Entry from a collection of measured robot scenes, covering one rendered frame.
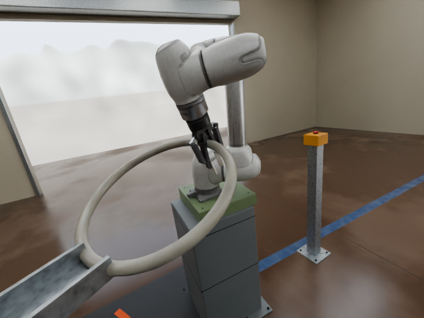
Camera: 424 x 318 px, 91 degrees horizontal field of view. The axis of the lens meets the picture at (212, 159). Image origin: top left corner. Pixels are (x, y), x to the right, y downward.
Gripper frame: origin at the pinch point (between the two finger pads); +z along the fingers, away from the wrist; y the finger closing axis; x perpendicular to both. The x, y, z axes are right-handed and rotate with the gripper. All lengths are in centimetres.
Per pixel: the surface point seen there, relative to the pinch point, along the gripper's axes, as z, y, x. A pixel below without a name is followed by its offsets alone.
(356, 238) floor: 165, -96, 30
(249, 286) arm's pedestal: 99, 9, -4
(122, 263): -10.7, 40.9, 13.9
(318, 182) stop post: 87, -81, 4
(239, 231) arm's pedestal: 59, -4, -10
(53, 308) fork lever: -15, 52, 14
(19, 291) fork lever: -15, 57, 4
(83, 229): -10.1, 43.7, -7.0
